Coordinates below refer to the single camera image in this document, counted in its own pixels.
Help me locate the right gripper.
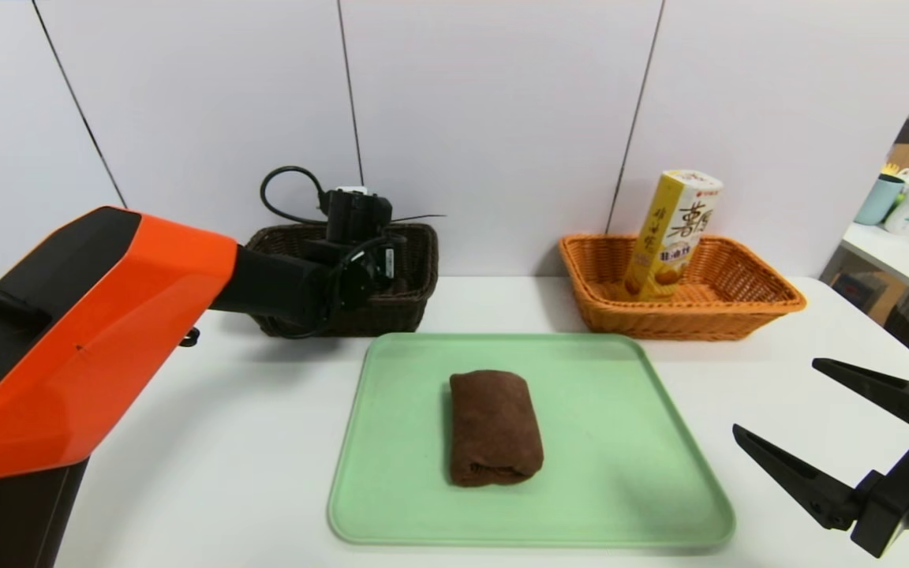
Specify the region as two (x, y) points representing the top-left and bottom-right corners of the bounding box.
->
(731, 357), (909, 559)

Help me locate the yellow potato chips box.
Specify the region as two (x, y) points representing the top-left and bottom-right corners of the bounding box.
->
(622, 170), (724, 302)

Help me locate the brown towel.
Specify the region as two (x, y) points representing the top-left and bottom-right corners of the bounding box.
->
(448, 370), (544, 487)

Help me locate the orange wicker basket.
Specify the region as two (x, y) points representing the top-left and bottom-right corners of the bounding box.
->
(559, 234), (807, 342)

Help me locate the dark brown wicker basket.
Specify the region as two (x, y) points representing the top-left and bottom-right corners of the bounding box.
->
(245, 223), (440, 338)

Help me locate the white side table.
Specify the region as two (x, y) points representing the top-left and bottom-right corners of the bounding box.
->
(840, 223), (909, 310)

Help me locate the light green plastic tray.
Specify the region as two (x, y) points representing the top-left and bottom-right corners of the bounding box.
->
(327, 333), (736, 547)

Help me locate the teal cup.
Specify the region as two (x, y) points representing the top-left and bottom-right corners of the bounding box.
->
(853, 175), (903, 227)

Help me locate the black camera cable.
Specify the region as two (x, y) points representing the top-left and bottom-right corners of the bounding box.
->
(260, 166), (331, 226)

